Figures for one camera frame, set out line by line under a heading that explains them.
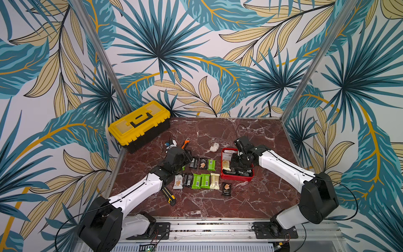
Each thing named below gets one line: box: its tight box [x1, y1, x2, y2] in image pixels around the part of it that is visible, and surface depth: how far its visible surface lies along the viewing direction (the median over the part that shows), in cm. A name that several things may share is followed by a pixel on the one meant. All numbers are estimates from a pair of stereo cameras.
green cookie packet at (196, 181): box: [191, 173, 203, 190], surface depth 90 cm
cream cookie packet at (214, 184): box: [209, 172, 220, 191], surface depth 90 cm
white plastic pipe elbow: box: [209, 142, 220, 153], surface depth 102 cm
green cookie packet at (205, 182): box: [200, 173, 211, 189], surface depth 90 cm
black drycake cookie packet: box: [198, 158, 208, 170], surface depth 97 cm
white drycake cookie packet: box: [173, 174, 184, 190], surface depth 89 cm
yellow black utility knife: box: [161, 186, 177, 207], surface depth 84 cm
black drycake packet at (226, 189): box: [222, 182, 232, 196], surface depth 87 cm
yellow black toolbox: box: [108, 100, 171, 154], surface depth 96 cm
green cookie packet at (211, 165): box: [206, 159, 217, 172], surface depth 97 cm
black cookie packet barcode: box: [189, 158, 198, 169], surface depth 97 cm
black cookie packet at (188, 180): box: [183, 173, 194, 188], surface depth 90 cm
